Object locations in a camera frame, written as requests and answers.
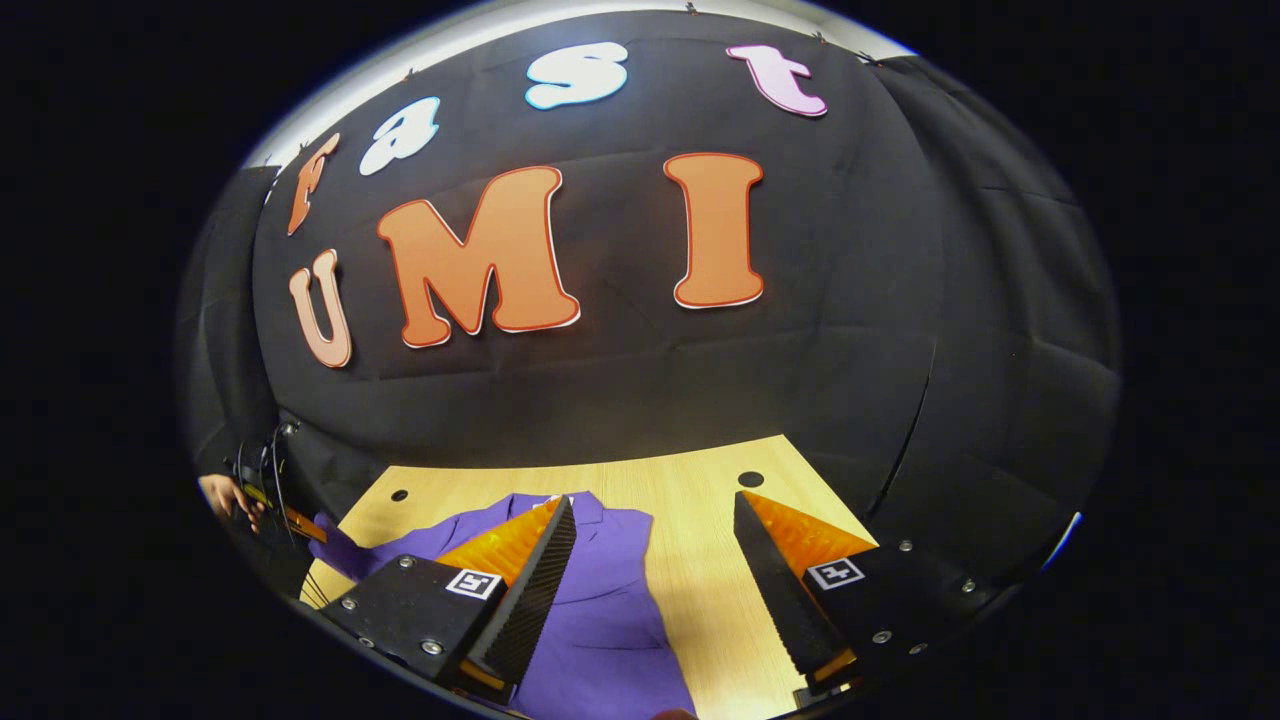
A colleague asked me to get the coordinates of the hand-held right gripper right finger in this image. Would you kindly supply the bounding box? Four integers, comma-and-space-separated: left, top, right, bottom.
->
733, 490, 1001, 696

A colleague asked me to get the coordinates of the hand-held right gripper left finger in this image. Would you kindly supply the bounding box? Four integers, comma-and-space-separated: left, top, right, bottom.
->
320, 493, 578, 704

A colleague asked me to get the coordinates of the purple shirt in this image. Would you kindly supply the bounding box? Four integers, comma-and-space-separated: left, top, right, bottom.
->
310, 490, 698, 720

